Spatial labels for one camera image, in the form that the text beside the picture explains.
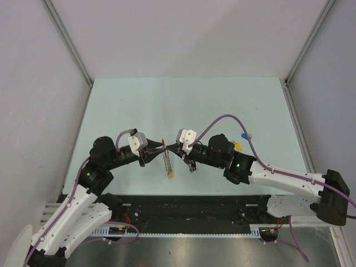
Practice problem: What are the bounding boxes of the keyring with chain and tags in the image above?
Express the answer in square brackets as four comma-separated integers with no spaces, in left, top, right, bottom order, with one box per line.
[161,139,174,179]

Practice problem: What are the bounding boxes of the black key tag with key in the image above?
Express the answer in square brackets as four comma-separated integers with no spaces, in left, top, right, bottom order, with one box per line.
[188,161,196,172]

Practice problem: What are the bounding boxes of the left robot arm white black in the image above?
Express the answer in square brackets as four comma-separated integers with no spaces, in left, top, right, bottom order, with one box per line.
[23,129,165,266]

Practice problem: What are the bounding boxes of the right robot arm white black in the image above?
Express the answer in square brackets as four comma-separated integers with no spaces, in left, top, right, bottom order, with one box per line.
[167,134,350,226]

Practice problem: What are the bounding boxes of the yellow key tag with key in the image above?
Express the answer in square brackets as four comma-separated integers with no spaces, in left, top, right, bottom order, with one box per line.
[233,141,243,152]

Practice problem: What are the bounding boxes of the blue key tag with key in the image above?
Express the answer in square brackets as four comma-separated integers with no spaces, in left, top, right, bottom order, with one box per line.
[241,133,253,140]

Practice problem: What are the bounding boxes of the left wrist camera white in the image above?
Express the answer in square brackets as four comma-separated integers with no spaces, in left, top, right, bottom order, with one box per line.
[127,129,148,156]

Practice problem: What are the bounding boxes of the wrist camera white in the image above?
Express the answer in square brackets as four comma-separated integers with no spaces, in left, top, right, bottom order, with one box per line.
[127,129,148,156]
[176,128,197,154]

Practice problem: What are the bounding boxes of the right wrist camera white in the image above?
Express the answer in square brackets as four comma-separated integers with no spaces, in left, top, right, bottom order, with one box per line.
[176,128,197,154]

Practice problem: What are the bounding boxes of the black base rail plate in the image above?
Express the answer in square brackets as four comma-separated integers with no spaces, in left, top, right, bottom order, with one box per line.
[114,195,289,231]

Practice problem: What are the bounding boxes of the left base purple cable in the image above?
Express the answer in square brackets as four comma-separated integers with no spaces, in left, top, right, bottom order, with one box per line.
[102,219,140,245]

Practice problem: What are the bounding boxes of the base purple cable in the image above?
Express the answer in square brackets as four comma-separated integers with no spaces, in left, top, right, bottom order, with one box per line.
[102,219,140,245]
[261,216,310,264]

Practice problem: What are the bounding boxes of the white slotted cable duct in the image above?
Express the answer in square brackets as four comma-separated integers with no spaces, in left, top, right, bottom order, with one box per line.
[89,225,279,239]

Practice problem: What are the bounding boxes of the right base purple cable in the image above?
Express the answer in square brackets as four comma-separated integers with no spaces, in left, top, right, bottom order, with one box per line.
[261,216,310,264]

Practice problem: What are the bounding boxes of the left aluminium frame post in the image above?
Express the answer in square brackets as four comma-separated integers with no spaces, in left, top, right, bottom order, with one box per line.
[41,0,93,88]

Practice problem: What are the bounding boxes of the aluminium frame post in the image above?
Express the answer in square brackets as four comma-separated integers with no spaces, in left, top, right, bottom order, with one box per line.
[284,0,338,86]
[41,0,93,88]

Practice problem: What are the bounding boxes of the right aluminium frame post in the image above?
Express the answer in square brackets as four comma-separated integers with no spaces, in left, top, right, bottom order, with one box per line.
[284,0,338,86]

